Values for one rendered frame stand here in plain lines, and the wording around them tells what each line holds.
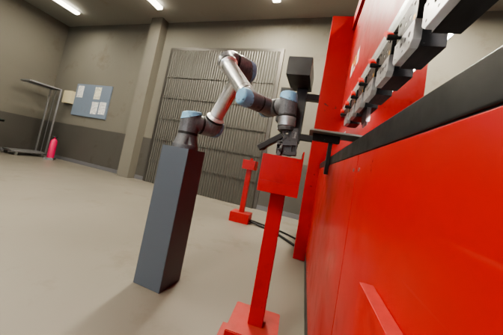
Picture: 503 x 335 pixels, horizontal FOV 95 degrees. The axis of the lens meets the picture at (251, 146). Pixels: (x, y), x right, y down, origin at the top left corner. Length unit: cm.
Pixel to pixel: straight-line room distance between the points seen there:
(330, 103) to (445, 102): 201
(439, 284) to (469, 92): 16
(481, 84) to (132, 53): 641
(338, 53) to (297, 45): 221
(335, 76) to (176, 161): 166
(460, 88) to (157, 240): 138
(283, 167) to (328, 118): 139
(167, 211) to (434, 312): 125
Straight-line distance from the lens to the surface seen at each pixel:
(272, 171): 92
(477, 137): 24
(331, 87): 233
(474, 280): 23
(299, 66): 258
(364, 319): 38
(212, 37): 534
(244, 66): 131
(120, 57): 673
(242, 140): 422
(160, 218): 141
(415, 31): 84
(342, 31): 259
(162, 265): 145
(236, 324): 116
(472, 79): 27
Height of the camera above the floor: 76
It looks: 4 degrees up
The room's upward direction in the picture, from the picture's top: 11 degrees clockwise
